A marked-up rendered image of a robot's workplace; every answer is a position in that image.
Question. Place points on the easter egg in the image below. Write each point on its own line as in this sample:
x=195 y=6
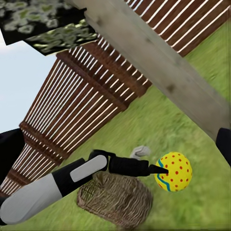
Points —
x=179 y=173

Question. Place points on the wicker basket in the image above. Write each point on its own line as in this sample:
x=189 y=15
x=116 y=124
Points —
x=122 y=200

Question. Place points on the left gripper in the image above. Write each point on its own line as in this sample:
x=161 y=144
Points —
x=137 y=168

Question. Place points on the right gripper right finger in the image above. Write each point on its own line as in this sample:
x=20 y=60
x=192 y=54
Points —
x=223 y=143

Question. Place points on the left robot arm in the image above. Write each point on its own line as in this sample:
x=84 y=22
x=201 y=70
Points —
x=40 y=194

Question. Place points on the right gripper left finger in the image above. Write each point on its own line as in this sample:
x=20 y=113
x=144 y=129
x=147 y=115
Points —
x=12 y=143

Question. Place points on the tree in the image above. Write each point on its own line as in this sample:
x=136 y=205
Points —
x=52 y=26

